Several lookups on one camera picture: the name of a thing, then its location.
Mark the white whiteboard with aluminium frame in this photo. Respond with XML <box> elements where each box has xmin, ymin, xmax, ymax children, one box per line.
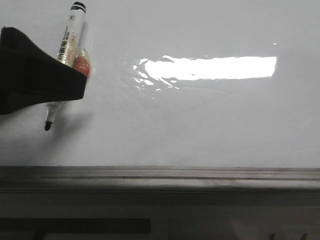
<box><xmin>0</xmin><ymin>0</ymin><xmax>320</xmax><ymax>207</ymax></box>

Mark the black bar under whiteboard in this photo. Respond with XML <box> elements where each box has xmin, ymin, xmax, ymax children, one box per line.
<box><xmin>0</xmin><ymin>218</ymin><xmax>152</xmax><ymax>234</ymax></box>

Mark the white black whiteboard marker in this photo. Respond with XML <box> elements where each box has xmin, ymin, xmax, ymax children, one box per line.
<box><xmin>44</xmin><ymin>1</ymin><xmax>87</xmax><ymax>131</ymax></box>

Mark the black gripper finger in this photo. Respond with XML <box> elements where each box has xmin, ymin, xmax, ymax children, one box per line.
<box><xmin>0</xmin><ymin>27</ymin><xmax>87</xmax><ymax>115</ymax></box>

